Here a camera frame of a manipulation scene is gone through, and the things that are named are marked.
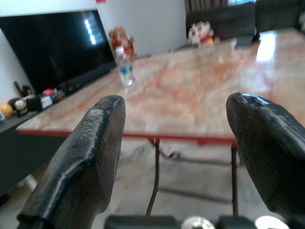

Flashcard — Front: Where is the dark grey sofa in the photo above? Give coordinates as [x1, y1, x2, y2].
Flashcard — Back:
[185, 0, 305, 46]

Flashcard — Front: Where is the clear plastic water bottle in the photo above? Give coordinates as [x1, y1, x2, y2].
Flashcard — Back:
[115, 46, 137, 87]

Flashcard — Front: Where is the black flat screen television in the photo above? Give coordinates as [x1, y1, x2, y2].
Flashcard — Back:
[0, 9, 117, 95]

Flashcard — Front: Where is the marble top red folding table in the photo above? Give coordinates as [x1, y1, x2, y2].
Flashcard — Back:
[16, 28, 305, 215]

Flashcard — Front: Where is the black and white figurine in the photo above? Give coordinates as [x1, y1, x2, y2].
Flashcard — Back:
[8, 97, 29, 118]

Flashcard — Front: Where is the dark television cabinet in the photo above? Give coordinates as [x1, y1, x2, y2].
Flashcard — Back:
[0, 95, 72, 204]

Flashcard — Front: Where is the black remote control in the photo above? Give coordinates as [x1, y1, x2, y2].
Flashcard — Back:
[13, 81, 22, 97]

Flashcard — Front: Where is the black soundbar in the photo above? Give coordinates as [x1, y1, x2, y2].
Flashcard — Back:
[57, 63, 118, 96]

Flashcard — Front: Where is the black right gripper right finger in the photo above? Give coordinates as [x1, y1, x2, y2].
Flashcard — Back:
[225, 92, 305, 223]

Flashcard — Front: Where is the red small box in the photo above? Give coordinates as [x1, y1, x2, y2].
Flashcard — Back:
[41, 88, 58, 103]

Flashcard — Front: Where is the black box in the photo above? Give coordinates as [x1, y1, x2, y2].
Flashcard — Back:
[25, 94, 52, 112]

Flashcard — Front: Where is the brown teddy bear plush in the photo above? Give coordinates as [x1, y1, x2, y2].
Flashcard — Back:
[109, 25, 139, 61]

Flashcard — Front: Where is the yellow round figurine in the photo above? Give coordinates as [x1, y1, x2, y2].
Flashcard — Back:
[0, 103, 14, 119]

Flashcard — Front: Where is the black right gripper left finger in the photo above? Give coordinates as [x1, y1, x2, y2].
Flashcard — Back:
[17, 95, 126, 229]

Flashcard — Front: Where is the cartoon boy plush doll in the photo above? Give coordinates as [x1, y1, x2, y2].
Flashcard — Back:
[187, 21, 223, 47]

